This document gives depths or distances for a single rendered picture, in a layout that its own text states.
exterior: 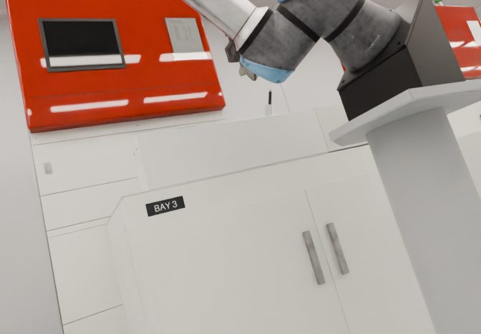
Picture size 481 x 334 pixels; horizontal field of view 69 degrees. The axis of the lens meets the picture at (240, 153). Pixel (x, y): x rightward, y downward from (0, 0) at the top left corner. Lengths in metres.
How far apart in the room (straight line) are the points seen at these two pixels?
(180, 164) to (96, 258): 0.68
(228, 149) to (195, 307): 0.39
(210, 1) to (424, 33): 0.43
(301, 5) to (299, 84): 3.25
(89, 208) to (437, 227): 1.16
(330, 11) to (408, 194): 0.40
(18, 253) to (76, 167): 1.55
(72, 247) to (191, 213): 0.68
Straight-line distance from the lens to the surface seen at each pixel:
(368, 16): 0.81
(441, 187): 0.75
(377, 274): 1.13
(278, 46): 0.78
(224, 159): 0.92
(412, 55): 0.74
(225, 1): 0.79
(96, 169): 1.49
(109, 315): 1.46
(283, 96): 3.83
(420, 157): 0.74
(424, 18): 0.83
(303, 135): 1.06
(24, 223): 2.98
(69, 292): 1.45
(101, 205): 1.46
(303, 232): 0.97
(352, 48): 0.80
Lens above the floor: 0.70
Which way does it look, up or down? 10 degrees up
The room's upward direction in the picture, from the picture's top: 16 degrees counter-clockwise
